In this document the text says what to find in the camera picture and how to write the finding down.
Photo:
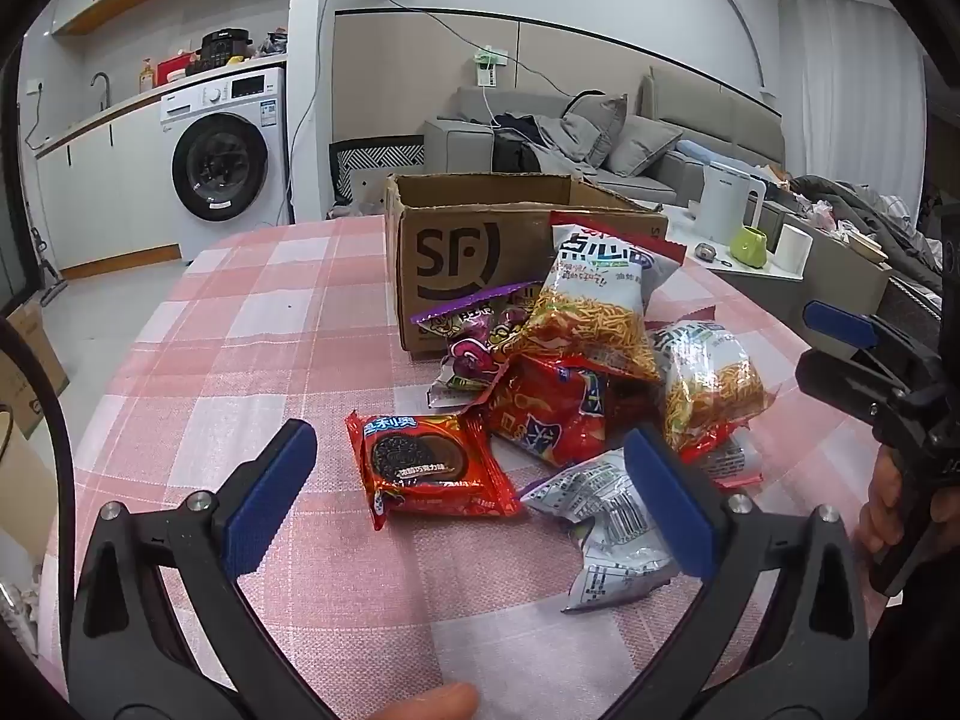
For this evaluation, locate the grey bag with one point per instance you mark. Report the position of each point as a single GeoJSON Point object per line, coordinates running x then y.
{"type": "Point", "coordinates": [274, 43]}

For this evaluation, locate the white wall socket with charger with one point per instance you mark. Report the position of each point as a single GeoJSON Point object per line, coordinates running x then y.
{"type": "Point", "coordinates": [487, 67]}

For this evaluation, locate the stick vacuum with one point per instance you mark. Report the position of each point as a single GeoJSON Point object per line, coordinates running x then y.
{"type": "Point", "coordinates": [52, 289]}

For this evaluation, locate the grey sofa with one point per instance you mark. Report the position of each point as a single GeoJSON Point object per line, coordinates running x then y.
{"type": "Point", "coordinates": [720, 120]}

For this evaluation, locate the brown cardboard box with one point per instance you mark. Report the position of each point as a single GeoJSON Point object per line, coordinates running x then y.
{"type": "Point", "coordinates": [450, 255]}

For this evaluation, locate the white curtain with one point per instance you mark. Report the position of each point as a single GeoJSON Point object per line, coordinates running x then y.
{"type": "Point", "coordinates": [847, 90]}

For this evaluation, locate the white kitchen base cabinet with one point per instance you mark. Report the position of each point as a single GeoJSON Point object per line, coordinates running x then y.
{"type": "Point", "coordinates": [105, 187]}

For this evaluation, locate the black white patterned basket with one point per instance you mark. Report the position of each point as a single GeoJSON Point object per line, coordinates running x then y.
{"type": "Point", "coordinates": [375, 161]}

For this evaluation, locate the person's left hand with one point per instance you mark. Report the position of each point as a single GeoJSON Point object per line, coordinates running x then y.
{"type": "Point", "coordinates": [427, 705]}

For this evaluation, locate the red chocolate cookie packet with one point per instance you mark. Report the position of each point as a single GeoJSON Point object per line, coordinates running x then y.
{"type": "Point", "coordinates": [427, 465]}

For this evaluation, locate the red box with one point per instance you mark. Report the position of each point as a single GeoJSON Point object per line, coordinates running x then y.
{"type": "Point", "coordinates": [176, 67]}

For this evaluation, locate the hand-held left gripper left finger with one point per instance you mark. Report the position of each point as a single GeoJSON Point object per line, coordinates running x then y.
{"type": "Point", "coordinates": [274, 495]}

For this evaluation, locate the person's right hand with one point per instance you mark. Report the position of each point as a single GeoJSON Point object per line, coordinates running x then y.
{"type": "Point", "coordinates": [876, 514]}

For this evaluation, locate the flat cardboard box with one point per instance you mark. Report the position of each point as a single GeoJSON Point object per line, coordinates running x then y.
{"type": "Point", "coordinates": [30, 367]}

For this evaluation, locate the small crispy noodle snack bag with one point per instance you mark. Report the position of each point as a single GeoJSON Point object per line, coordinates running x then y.
{"type": "Point", "coordinates": [709, 382]}

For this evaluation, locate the pink plaid tablecloth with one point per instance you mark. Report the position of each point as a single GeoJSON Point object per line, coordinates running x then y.
{"type": "Point", "coordinates": [300, 330]}

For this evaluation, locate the dark jacket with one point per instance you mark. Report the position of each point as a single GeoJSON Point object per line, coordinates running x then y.
{"type": "Point", "coordinates": [517, 150]}

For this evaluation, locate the white cylindrical cup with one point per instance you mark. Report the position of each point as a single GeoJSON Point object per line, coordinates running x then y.
{"type": "Point", "coordinates": [792, 249]}

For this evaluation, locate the large crispy noodle snack bag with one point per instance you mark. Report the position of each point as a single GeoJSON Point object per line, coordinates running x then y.
{"type": "Point", "coordinates": [592, 315]}

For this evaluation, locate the green cup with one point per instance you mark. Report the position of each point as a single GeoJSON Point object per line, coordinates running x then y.
{"type": "Point", "coordinates": [748, 247]}

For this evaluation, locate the metal faucet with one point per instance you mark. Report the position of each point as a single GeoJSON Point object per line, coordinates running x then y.
{"type": "Point", "coordinates": [105, 90]}

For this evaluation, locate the light grey pillow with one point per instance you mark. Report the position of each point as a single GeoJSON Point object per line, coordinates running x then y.
{"type": "Point", "coordinates": [641, 146]}

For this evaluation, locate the black rice cooker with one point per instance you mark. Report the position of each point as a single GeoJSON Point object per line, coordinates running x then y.
{"type": "Point", "coordinates": [221, 49]}

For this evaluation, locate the white coffee table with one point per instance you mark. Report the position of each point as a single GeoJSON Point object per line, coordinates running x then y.
{"type": "Point", "coordinates": [679, 229]}

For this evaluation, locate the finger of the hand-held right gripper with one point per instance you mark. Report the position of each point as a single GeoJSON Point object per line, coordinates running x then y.
{"type": "Point", "coordinates": [836, 322]}
{"type": "Point", "coordinates": [832, 379]}

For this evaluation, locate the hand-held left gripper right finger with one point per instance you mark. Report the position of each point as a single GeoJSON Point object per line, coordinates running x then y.
{"type": "Point", "coordinates": [675, 502]}

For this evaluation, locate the red chip bag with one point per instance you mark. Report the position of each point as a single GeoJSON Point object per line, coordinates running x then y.
{"type": "Point", "coordinates": [547, 412]}

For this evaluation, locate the light blue cloth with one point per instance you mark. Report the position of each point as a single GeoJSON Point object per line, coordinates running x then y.
{"type": "Point", "coordinates": [697, 151]}

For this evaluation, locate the purple snack packet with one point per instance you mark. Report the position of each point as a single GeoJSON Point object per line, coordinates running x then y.
{"type": "Point", "coordinates": [469, 349]}

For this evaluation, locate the dark grey pillow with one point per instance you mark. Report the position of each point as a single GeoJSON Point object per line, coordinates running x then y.
{"type": "Point", "coordinates": [596, 127]}

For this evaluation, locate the silver white snack packet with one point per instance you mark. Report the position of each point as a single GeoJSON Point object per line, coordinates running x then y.
{"type": "Point", "coordinates": [607, 525]}

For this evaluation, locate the grey blanket pile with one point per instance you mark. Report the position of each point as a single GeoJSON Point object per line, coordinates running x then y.
{"type": "Point", "coordinates": [862, 210]}

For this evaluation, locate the orange bottle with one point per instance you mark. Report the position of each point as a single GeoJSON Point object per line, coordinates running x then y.
{"type": "Point", "coordinates": [147, 76]}

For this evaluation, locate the white electric kettle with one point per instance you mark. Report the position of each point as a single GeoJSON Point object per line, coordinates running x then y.
{"type": "Point", "coordinates": [724, 210]}

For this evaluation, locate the small white red-edged packet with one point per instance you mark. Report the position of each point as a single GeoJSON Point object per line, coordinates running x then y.
{"type": "Point", "coordinates": [739, 461]}

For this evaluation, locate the white washing machine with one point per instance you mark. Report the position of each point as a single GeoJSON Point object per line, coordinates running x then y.
{"type": "Point", "coordinates": [225, 165]}

